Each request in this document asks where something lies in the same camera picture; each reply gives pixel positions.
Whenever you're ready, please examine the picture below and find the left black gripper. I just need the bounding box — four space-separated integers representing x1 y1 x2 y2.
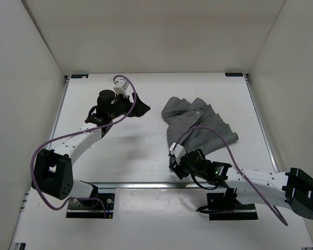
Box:
111 91 151 117

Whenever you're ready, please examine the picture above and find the grey pleated skirt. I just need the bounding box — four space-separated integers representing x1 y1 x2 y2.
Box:
161 97 238 155

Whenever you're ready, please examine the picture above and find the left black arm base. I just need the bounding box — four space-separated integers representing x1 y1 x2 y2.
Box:
66 186 115 219

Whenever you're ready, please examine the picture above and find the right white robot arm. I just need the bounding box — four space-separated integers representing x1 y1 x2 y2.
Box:
169 145 313 220

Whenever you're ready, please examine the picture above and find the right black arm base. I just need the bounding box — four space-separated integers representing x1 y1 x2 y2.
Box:
196 189 258 221

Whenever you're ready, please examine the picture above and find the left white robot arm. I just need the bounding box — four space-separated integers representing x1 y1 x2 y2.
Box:
32 90 150 207

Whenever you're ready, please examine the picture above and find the left blue corner sticker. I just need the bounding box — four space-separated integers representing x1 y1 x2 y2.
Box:
70 74 89 79

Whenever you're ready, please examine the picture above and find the blue corner sticker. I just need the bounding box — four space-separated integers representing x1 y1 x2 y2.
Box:
225 72 244 77
70 74 89 79

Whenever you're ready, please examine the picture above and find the right blue corner sticker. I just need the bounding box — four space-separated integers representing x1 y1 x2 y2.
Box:
225 72 244 77

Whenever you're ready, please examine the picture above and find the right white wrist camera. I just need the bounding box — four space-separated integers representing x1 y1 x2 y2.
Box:
169 143 187 164

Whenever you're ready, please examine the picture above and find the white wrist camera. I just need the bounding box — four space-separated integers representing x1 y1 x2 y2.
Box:
169 143 187 164
113 79 129 98

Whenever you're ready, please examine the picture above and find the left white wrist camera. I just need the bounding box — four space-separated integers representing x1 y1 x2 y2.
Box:
113 79 129 98

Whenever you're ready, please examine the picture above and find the front aluminium rail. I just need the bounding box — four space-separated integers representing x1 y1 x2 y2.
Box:
38 181 284 190

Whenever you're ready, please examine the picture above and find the right aluminium table rail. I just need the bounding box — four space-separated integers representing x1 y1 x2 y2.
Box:
244 74 280 172

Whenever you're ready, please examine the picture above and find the aluminium table rail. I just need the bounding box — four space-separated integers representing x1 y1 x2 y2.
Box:
40 74 71 144
244 74 280 172

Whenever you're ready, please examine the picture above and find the left aluminium table rail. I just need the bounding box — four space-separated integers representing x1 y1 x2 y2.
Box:
40 74 71 144

